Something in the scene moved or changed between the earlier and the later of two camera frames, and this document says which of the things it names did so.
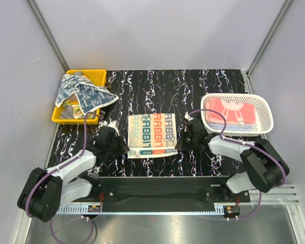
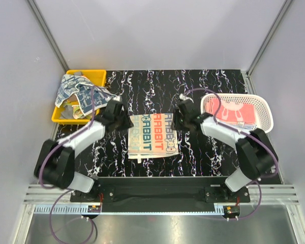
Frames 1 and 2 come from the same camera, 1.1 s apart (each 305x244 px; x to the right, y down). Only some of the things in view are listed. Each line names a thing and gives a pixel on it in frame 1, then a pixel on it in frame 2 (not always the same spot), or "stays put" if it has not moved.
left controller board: x=94 y=208 stays put
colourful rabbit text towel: x=152 y=135 stays put
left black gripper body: x=116 y=148 → x=122 y=121
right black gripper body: x=187 y=142 → x=180 y=122
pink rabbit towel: x=233 y=111 stays put
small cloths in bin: x=70 y=109 stays put
